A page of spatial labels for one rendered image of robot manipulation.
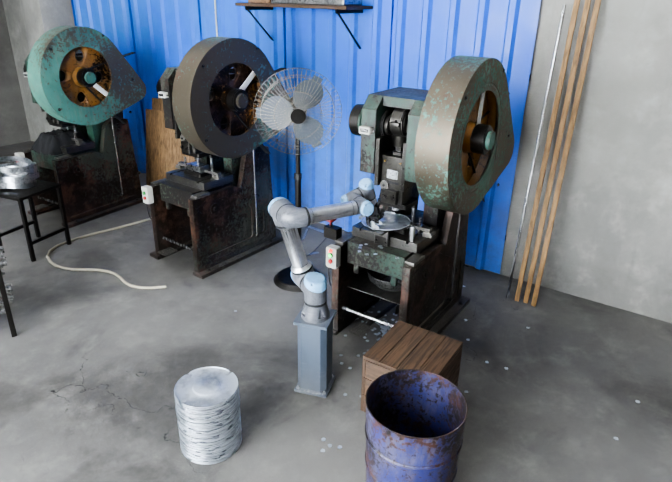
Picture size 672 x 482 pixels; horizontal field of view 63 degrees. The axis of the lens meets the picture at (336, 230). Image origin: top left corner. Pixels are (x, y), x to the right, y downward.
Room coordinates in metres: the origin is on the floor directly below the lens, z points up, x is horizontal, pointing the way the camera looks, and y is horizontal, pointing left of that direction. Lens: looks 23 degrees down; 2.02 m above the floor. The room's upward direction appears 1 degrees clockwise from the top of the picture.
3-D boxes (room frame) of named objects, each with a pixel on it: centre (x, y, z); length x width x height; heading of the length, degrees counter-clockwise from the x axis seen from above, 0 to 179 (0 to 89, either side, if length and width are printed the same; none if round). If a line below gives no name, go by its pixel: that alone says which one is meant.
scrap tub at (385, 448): (1.81, -0.34, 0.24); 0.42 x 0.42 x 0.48
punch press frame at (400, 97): (3.25, -0.45, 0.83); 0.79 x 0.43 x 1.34; 146
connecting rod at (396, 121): (3.13, -0.37, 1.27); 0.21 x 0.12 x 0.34; 146
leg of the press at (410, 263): (3.09, -0.67, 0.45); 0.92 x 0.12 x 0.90; 146
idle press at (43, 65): (5.34, 2.36, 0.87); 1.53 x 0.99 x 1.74; 149
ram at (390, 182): (3.09, -0.34, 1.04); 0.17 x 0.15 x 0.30; 146
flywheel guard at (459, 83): (3.02, -0.71, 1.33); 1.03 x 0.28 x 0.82; 146
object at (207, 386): (2.05, 0.59, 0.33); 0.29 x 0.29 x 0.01
